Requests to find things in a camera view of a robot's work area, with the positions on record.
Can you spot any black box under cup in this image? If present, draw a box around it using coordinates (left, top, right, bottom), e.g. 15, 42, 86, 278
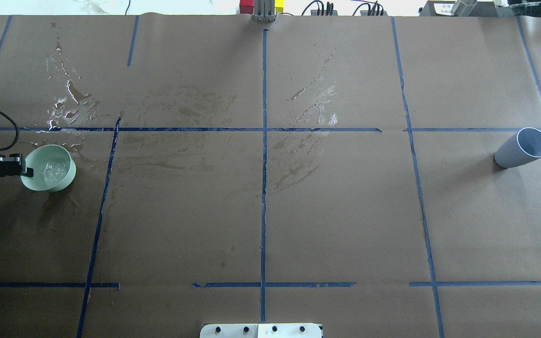
418, 0, 515, 17

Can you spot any blue-grey plastic cup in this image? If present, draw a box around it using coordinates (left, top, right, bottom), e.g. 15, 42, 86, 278
494, 128, 541, 169

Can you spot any aluminium frame post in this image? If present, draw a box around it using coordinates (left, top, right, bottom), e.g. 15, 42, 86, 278
253, 0, 277, 23

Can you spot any yellow block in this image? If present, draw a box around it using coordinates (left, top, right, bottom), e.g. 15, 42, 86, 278
274, 0, 285, 14

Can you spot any steel cup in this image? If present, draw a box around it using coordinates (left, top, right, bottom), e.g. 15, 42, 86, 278
451, 0, 478, 17

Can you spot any light green bowl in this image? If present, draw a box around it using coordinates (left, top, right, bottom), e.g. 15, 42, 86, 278
21, 144, 77, 192

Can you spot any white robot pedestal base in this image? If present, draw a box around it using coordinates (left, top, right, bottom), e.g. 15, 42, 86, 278
199, 323, 324, 338

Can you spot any red block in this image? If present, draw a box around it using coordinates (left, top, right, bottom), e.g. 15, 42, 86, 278
239, 0, 254, 15

